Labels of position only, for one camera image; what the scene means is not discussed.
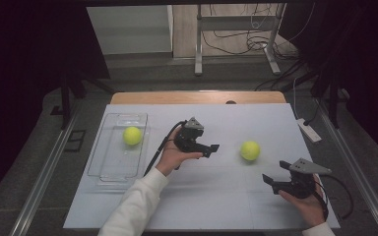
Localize wooden table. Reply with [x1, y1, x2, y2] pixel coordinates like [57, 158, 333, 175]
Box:
[110, 90, 287, 106]

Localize thin white cable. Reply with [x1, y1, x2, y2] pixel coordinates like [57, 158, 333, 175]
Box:
[292, 77, 301, 121]

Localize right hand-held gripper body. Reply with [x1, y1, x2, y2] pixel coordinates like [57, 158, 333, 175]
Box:
[271, 157, 333, 200]

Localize black plug with cable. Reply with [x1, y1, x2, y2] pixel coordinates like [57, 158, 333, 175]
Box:
[302, 97, 321, 127]

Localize grey metal desk frame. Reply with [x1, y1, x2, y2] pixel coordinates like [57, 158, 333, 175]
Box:
[194, 3, 288, 77]

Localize person's left hand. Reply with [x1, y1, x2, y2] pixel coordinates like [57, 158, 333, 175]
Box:
[155, 127, 205, 177]

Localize white power strip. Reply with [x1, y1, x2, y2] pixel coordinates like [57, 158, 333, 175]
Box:
[296, 117, 323, 144]

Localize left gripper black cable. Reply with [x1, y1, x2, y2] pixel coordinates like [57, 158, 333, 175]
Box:
[143, 120, 187, 177]

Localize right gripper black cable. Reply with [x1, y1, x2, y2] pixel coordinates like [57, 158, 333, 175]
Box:
[314, 174, 354, 220]

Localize tangle of floor cables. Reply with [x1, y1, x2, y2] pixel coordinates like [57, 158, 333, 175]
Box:
[201, 3, 316, 62]

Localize person's right hand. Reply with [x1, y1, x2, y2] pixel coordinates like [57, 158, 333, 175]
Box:
[278, 174, 329, 228]

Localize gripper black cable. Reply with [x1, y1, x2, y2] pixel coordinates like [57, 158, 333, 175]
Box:
[143, 120, 187, 177]
[314, 174, 354, 220]

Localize dark curtain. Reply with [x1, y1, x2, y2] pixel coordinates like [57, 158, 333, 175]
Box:
[0, 0, 111, 210]
[279, 0, 378, 168]

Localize yellow tennis ball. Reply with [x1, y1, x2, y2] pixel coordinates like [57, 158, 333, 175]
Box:
[122, 126, 144, 147]
[239, 140, 261, 161]

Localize white cabinet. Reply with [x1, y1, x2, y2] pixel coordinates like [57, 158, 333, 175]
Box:
[86, 4, 175, 56]

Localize black metal stand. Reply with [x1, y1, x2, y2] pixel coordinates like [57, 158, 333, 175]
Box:
[50, 76, 116, 131]
[309, 74, 350, 130]

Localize aluminium rail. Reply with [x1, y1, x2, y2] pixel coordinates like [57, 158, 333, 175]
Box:
[9, 107, 80, 236]
[314, 97, 378, 236]

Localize clear plastic container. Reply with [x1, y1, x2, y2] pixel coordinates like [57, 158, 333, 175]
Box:
[87, 112, 151, 185]

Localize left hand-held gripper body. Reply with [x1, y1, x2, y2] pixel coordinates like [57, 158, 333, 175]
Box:
[173, 116, 211, 159]

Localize white board sheet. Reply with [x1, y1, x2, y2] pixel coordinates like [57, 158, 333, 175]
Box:
[62, 103, 342, 230]

